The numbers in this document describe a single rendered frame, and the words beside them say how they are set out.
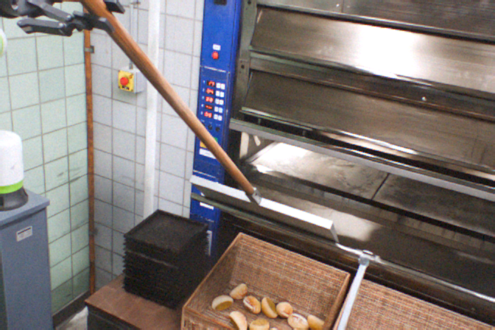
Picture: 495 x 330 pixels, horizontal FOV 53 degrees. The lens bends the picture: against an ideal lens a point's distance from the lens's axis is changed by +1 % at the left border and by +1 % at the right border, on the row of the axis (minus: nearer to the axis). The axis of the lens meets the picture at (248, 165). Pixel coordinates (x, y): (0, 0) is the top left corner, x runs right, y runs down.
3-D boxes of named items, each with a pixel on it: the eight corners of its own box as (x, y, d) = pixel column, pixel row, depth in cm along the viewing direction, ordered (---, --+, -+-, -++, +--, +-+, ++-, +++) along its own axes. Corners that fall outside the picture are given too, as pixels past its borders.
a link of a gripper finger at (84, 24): (67, 14, 84) (58, 29, 83) (90, 20, 82) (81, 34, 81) (72, 20, 85) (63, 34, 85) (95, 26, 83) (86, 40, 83)
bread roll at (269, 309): (274, 316, 218) (266, 323, 219) (281, 314, 223) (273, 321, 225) (262, 296, 222) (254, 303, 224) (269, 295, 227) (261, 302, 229)
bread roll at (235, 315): (238, 335, 213) (247, 327, 216) (244, 334, 208) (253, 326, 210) (225, 315, 214) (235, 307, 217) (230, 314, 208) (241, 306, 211)
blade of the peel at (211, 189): (329, 229, 161) (332, 221, 162) (188, 181, 182) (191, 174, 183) (342, 253, 193) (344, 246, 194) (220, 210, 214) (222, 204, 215)
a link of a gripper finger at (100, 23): (74, 9, 83) (71, 13, 83) (106, 18, 80) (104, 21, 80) (84, 21, 86) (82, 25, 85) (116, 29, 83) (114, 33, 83)
